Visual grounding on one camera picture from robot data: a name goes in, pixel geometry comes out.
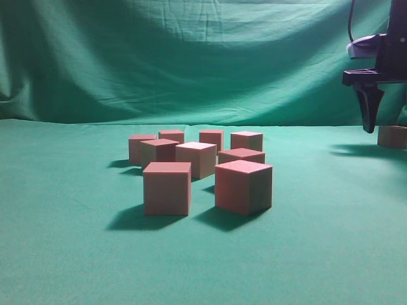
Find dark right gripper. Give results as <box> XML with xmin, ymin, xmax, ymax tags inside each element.
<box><xmin>342</xmin><ymin>1</ymin><xmax>406</xmax><ymax>133</ymax></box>

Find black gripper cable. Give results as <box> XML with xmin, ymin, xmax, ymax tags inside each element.
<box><xmin>347</xmin><ymin>0</ymin><xmax>357</xmax><ymax>43</ymax></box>

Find green cloth backdrop and cover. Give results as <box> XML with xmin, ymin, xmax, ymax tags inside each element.
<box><xmin>1</xmin><ymin>1</ymin><xmax>406</xmax><ymax>304</ymax></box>

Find pink cube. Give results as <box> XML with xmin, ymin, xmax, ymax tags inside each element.
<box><xmin>217</xmin><ymin>148</ymin><xmax>266</xmax><ymax>165</ymax></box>
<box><xmin>143</xmin><ymin>162</ymin><xmax>191</xmax><ymax>216</ymax></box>
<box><xmin>377</xmin><ymin>125</ymin><xmax>406</xmax><ymax>149</ymax></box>
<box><xmin>128</xmin><ymin>134</ymin><xmax>157</xmax><ymax>165</ymax></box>
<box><xmin>214</xmin><ymin>159</ymin><xmax>273</xmax><ymax>216</ymax></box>

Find pink cube placed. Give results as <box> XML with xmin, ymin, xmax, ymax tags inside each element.
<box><xmin>158</xmin><ymin>130</ymin><xmax>185</xmax><ymax>144</ymax></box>
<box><xmin>230</xmin><ymin>131</ymin><xmax>264</xmax><ymax>151</ymax></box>
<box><xmin>176</xmin><ymin>142</ymin><xmax>217</xmax><ymax>179</ymax></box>
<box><xmin>139</xmin><ymin>139</ymin><xmax>179</xmax><ymax>168</ymax></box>
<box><xmin>199</xmin><ymin>130</ymin><xmax>224</xmax><ymax>152</ymax></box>

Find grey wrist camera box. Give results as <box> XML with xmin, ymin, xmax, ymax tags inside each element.
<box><xmin>346</xmin><ymin>34</ymin><xmax>387</xmax><ymax>60</ymax></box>

